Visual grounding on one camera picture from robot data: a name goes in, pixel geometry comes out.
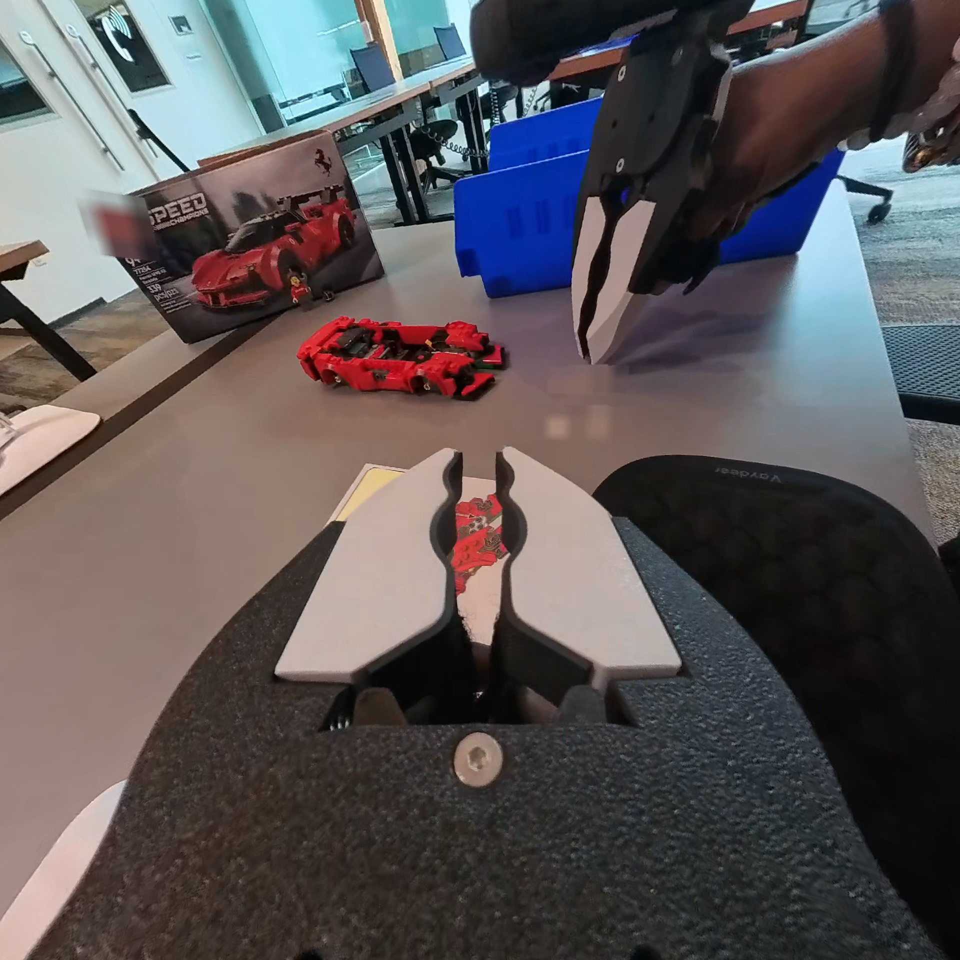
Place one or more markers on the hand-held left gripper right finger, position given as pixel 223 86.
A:
pixel 585 585

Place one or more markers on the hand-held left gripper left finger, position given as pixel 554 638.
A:
pixel 375 585

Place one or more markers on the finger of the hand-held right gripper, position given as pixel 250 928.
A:
pixel 586 247
pixel 619 292

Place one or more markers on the person's right hand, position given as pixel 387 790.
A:
pixel 795 112

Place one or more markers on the blue plastic bin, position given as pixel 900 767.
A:
pixel 517 225
pixel 540 135

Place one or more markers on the building instruction booklet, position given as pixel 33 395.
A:
pixel 480 596

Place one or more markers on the red brick toy car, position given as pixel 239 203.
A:
pixel 390 360

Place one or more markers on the office chair wheeled base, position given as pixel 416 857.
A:
pixel 874 196

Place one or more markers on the black wristband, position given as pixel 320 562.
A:
pixel 892 67

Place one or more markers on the blue office chair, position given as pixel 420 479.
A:
pixel 371 69

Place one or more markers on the black mesh office chair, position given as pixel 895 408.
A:
pixel 926 367

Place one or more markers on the toy car cardboard box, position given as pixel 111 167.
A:
pixel 262 225

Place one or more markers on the white flat stand base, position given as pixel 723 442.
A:
pixel 45 442

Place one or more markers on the white rounded plate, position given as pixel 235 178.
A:
pixel 52 877

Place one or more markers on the wooden side desk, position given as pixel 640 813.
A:
pixel 19 259

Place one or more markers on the phone icon wall sign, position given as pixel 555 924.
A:
pixel 124 41

